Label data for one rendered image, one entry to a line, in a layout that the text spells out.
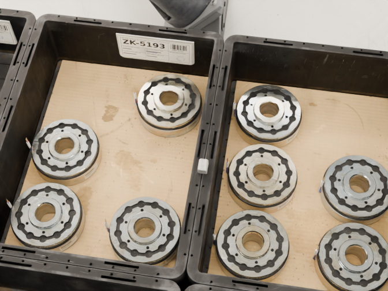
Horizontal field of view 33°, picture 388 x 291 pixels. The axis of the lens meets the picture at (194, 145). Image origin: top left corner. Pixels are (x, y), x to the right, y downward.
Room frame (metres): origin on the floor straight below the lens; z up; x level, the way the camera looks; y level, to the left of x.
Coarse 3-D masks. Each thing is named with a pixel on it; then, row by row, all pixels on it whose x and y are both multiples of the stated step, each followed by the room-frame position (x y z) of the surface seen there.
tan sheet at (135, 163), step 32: (64, 64) 0.67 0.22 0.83; (96, 64) 0.67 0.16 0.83; (64, 96) 0.60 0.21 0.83; (96, 96) 0.60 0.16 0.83; (128, 96) 0.60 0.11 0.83; (96, 128) 0.54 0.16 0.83; (128, 128) 0.54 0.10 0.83; (128, 160) 0.48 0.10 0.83; (160, 160) 0.48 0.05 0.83; (192, 160) 0.48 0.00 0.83; (96, 192) 0.43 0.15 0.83; (128, 192) 0.42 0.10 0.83; (160, 192) 0.42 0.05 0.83; (96, 224) 0.37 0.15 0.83; (96, 256) 0.32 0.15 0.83
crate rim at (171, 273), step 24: (72, 24) 0.67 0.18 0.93; (96, 24) 0.67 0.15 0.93; (120, 24) 0.67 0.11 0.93; (144, 24) 0.67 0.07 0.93; (216, 48) 0.61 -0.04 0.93; (24, 72) 0.58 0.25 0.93; (216, 72) 0.57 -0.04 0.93; (0, 144) 0.46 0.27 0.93; (192, 168) 0.41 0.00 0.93; (192, 192) 0.37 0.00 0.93; (192, 216) 0.34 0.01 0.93; (72, 264) 0.28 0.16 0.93; (96, 264) 0.28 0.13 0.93; (144, 264) 0.27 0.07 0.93
